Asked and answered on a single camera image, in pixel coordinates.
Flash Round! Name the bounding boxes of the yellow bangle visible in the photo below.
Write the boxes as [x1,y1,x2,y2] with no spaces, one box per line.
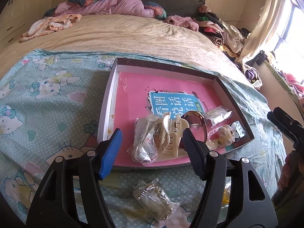
[222,180,232,206]

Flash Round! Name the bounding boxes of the cream wardrobe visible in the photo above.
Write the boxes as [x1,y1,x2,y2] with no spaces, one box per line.
[0,0,79,50]

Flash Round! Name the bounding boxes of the small clear plastic bag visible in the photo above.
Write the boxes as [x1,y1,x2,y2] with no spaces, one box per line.
[204,106,233,127]

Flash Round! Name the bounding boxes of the pearl flower hair clip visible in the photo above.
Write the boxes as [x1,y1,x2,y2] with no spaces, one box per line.
[217,126,236,146]

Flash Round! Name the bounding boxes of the green cloth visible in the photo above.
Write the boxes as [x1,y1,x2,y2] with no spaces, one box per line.
[264,60,304,105]

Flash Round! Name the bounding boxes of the white hair claw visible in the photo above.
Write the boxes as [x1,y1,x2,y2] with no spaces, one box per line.
[154,113,190,158]

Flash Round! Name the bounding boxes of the black object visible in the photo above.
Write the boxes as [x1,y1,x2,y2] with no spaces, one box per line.
[255,50,268,65]

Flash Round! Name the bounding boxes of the beige bedspread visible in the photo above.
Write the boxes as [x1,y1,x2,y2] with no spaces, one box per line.
[0,13,245,81]

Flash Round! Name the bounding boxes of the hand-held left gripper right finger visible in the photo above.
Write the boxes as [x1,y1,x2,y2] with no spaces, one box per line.
[182,128,272,228]

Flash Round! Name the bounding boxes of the bagged gold hair comb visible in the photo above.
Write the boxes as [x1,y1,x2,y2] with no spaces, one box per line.
[132,178,175,221]

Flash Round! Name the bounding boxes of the pink book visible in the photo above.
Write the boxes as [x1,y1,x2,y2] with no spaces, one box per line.
[114,71,240,167]

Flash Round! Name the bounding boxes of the pink fluffy garment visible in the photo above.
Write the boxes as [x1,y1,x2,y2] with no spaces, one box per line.
[165,15,199,32]

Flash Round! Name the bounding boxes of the cream curtain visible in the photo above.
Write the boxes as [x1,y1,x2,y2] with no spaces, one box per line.
[235,0,289,63]

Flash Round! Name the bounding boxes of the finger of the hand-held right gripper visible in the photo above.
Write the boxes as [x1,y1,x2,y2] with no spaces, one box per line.
[267,111,301,148]
[273,107,304,133]

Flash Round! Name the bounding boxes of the brown oval hair clip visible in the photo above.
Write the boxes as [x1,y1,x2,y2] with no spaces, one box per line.
[179,111,212,151]

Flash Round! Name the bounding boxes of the pink quilt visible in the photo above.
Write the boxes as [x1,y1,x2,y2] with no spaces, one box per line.
[43,0,157,19]

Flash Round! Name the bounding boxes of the grey cardboard box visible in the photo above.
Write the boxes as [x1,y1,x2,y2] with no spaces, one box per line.
[97,57,255,170]

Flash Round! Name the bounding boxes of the window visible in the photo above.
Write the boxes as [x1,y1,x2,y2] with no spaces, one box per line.
[273,0,304,53]

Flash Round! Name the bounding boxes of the pink and cream pajamas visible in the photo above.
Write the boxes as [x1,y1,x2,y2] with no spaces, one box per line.
[19,14,82,43]

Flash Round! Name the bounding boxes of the pile of clothes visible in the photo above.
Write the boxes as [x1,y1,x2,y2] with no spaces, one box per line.
[195,5,247,57]

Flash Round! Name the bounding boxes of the small floral pillow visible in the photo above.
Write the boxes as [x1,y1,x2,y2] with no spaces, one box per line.
[142,1,167,20]

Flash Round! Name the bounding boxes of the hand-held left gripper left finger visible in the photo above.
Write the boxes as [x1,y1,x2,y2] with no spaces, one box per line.
[25,128,124,228]

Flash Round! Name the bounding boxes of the small bag with silver jewelry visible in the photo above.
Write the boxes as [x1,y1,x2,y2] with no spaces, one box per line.
[231,121,246,139]

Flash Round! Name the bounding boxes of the cat print bed sheet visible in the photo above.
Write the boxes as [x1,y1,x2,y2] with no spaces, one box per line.
[0,49,285,228]

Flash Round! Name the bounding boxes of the clear bag of trinkets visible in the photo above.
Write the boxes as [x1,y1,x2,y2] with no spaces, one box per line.
[127,115,164,167]

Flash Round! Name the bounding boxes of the basket of clothes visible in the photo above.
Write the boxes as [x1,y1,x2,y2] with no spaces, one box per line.
[240,62,263,89]

